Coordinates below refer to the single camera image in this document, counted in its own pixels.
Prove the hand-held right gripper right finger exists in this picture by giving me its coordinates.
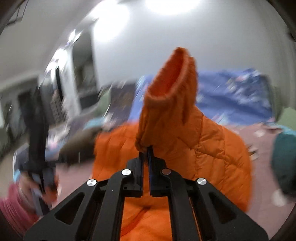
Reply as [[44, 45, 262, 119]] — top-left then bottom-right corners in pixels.
[[147, 146, 270, 241]]

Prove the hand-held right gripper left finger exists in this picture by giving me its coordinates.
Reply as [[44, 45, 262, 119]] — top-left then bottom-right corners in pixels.
[[23, 152, 145, 241]]

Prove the orange puffer jacket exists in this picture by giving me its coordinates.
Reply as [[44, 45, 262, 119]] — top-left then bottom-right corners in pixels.
[[91, 47, 252, 241]]

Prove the person's left forearm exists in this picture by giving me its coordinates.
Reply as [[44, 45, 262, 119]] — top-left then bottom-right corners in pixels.
[[0, 184, 40, 234]]

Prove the person's left hand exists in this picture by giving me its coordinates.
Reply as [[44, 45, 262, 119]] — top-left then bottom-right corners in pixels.
[[17, 173, 59, 209]]

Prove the dark grey cloth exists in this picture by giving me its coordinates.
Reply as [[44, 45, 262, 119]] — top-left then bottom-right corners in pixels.
[[58, 128, 101, 166]]

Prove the dark printed quilt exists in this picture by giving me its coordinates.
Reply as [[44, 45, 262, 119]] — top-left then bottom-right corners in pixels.
[[110, 83, 137, 123]]

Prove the mauve deer-print bedsheet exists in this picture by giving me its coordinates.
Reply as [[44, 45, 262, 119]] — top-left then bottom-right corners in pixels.
[[55, 121, 292, 214]]

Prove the blue tree-print sheet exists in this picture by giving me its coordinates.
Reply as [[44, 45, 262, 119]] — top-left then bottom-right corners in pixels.
[[129, 68, 274, 127]]

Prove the dark teal pillow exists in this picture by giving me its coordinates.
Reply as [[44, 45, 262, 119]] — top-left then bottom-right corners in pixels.
[[270, 131, 296, 198]]

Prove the green pillow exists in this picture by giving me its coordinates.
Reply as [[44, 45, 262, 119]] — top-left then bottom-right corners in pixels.
[[277, 108, 296, 131]]

